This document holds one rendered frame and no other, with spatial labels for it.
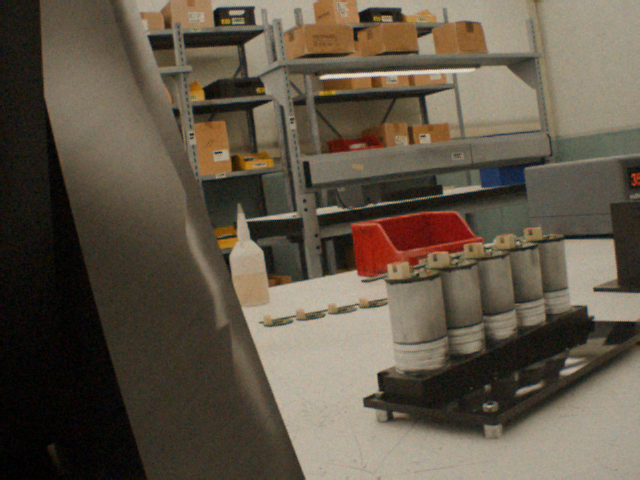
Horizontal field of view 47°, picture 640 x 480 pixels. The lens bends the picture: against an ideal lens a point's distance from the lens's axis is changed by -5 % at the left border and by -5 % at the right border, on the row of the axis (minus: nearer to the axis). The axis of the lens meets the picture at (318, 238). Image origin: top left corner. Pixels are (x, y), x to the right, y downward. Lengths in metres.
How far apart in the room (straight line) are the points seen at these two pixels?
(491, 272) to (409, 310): 0.06
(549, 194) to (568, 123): 5.68
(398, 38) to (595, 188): 2.44
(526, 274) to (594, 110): 6.07
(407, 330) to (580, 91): 6.24
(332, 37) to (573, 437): 2.91
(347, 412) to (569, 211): 0.65
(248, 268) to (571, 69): 5.96
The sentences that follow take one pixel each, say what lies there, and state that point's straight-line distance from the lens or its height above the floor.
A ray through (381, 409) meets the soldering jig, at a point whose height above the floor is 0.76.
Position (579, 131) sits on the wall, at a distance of 6.58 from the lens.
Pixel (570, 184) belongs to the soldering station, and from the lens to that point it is 0.96.
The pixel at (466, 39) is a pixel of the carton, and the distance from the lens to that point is 3.54.
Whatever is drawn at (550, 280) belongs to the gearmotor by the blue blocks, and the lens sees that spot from 0.42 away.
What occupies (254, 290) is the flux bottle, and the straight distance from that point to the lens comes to 0.75.
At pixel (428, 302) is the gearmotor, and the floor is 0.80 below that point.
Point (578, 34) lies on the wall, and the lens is 6.56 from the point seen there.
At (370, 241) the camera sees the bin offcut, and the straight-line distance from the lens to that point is 0.83.
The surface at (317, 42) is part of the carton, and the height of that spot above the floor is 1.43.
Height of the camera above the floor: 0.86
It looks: 4 degrees down
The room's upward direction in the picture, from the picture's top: 8 degrees counter-clockwise
